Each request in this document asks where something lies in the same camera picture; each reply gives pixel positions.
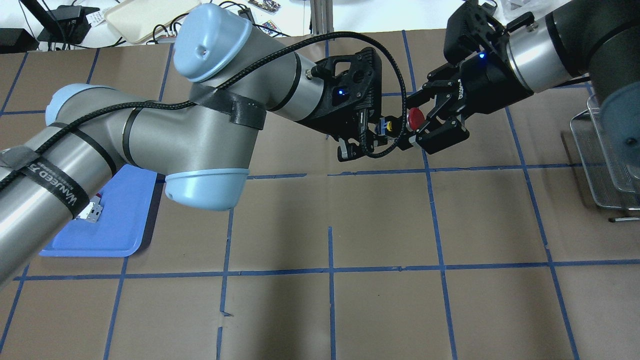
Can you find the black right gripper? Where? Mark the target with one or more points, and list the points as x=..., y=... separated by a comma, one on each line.
x=492, y=80

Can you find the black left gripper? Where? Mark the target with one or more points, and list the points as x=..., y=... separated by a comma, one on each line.
x=320, y=113

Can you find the red emergency stop button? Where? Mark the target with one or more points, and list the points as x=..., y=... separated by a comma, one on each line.
x=390, y=125

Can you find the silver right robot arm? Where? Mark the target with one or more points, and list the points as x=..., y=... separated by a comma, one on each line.
x=599, y=38

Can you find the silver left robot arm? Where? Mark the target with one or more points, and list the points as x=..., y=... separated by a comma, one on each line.
x=203, y=146

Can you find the blue plastic tray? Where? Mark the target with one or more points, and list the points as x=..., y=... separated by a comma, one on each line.
x=119, y=229

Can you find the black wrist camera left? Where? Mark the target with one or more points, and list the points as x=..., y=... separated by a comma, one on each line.
x=351, y=83

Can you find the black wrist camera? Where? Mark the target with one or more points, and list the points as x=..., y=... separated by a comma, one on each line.
x=471, y=29
x=351, y=83

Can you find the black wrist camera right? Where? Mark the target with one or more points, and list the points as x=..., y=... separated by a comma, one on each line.
x=471, y=29

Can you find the aluminium frame post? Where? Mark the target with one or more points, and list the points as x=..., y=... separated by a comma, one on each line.
x=322, y=17

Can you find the wire mesh shelf basket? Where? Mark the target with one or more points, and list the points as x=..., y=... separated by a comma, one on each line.
x=610, y=183

